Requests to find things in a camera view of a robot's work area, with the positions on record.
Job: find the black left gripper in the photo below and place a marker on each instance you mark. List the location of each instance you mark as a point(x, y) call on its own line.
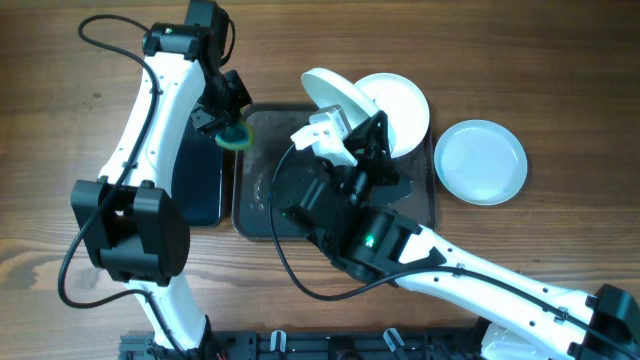
point(204, 120)

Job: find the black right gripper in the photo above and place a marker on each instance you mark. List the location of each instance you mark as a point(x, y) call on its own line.
point(373, 153)

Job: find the green yellow sponge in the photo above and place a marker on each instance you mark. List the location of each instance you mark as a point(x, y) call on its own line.
point(236, 137)

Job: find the white plate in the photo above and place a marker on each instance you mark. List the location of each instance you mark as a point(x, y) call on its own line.
point(327, 88)
point(405, 106)
point(481, 162)

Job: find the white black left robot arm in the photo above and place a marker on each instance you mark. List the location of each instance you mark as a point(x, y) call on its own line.
point(128, 221)

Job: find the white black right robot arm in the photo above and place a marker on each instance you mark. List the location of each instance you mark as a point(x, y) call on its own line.
point(327, 199)

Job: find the dark grey serving tray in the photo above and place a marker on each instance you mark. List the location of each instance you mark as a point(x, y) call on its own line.
point(415, 196)

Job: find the black water tub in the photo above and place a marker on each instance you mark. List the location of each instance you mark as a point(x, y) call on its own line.
point(197, 178)

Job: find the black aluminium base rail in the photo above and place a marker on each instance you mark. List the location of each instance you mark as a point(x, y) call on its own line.
point(432, 344)

